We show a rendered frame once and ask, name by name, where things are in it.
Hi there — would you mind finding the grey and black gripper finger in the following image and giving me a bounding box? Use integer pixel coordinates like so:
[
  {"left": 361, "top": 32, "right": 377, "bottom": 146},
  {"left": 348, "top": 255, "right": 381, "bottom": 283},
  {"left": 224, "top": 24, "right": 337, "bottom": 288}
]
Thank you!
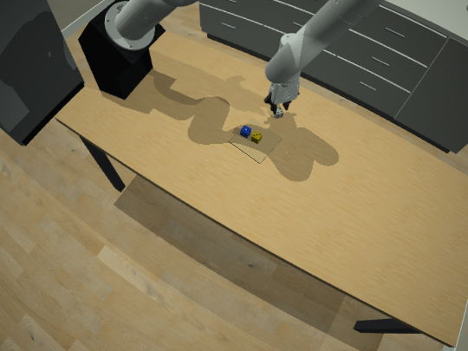
[
  {"left": 264, "top": 92, "right": 277, "bottom": 114},
  {"left": 283, "top": 101, "right": 292, "bottom": 111}
]

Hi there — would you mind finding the blue die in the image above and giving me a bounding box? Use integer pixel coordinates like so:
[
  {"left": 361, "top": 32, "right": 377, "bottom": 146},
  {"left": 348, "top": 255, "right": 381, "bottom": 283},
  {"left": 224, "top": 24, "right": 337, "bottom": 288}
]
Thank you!
[{"left": 240, "top": 126, "right": 251, "bottom": 139}]

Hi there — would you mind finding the grey die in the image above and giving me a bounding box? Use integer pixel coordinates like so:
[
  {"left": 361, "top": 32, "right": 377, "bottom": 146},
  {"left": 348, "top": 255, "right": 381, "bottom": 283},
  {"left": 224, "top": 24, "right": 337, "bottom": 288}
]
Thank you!
[{"left": 274, "top": 107, "right": 283, "bottom": 119}]

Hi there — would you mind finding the yellow die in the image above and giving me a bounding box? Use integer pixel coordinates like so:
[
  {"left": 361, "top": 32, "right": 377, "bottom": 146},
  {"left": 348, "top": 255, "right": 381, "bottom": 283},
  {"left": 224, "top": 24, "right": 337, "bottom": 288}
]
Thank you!
[{"left": 251, "top": 131, "right": 262, "bottom": 144}]

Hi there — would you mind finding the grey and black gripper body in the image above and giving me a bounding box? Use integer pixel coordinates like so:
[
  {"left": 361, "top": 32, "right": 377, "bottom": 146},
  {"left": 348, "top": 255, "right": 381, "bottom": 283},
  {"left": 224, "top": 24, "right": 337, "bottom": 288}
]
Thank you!
[{"left": 269, "top": 79, "right": 300, "bottom": 104}]

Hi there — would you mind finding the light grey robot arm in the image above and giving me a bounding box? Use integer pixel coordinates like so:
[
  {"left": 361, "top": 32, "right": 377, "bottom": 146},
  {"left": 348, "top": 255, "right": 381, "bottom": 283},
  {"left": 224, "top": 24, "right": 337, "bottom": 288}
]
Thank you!
[{"left": 105, "top": 0, "right": 385, "bottom": 85}]

